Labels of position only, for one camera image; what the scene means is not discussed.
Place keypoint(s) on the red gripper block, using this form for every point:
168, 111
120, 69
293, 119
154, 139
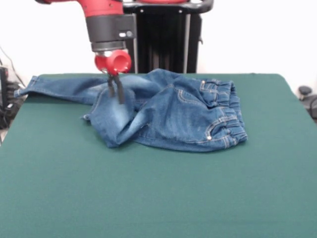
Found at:
112, 62

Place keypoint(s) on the blue denim jeans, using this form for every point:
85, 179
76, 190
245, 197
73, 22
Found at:
173, 114

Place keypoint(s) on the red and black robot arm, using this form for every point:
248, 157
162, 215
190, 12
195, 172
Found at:
106, 22

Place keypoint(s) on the black electronics box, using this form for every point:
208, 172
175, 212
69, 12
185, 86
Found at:
3, 84

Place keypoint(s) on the dark green table cloth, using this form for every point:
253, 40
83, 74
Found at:
148, 198

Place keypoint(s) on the black chair base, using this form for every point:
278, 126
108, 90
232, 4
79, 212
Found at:
308, 98

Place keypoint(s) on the black robot pedestal stand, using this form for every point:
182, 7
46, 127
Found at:
168, 37

